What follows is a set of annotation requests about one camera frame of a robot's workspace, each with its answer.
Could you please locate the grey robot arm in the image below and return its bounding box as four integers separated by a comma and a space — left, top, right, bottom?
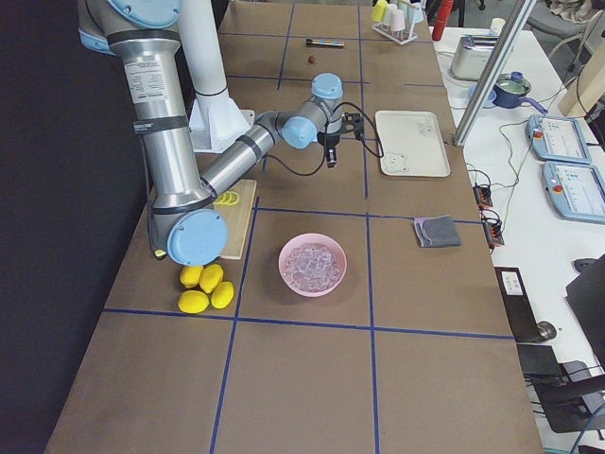
78, 1, 343, 266

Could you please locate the whole yellow lemon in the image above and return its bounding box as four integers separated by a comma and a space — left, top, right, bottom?
179, 266, 203, 288

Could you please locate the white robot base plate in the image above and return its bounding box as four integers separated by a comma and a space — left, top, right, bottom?
189, 97, 255, 153

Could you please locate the blue teach pendant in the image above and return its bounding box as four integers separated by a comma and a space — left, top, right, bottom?
527, 114, 592, 165
542, 162, 604, 224

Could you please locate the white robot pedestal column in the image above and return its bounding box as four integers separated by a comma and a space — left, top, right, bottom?
179, 0, 233, 113

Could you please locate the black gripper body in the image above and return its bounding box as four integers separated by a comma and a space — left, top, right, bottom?
317, 132, 340, 149

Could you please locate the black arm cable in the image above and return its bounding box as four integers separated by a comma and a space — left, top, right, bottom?
264, 101, 385, 177

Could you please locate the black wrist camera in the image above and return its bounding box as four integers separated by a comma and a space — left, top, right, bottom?
342, 113, 365, 141

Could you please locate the blue saucepan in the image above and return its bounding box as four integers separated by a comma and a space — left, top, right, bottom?
493, 71, 548, 114

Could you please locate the wooden cutting board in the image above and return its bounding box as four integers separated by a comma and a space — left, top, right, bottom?
214, 180, 257, 259

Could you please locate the grey folded cloth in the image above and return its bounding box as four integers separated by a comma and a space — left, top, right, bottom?
413, 215, 461, 248

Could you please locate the pink bowl of ice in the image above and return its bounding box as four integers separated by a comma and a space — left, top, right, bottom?
278, 233, 348, 297

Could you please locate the pink cup on rack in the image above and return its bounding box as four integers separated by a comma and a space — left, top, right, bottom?
389, 9, 406, 33

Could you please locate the yellow cup on rack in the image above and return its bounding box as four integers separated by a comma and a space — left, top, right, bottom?
372, 0, 389, 23

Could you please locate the cream bear serving tray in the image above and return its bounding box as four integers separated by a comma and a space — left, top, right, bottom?
375, 110, 451, 178

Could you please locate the silver toaster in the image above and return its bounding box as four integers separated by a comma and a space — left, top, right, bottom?
451, 35, 498, 81

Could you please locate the upper blue teach pendant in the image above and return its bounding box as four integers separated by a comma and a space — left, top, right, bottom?
527, 114, 592, 165

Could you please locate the lemon slice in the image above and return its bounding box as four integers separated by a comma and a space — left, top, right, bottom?
214, 190, 240, 206

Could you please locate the lower blue teach pendant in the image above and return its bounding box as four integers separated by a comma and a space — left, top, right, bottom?
542, 162, 604, 224

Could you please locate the red bottle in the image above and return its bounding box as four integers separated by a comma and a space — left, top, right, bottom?
432, 0, 454, 42

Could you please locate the aluminium frame post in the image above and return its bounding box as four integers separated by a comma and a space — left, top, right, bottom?
453, 0, 537, 147

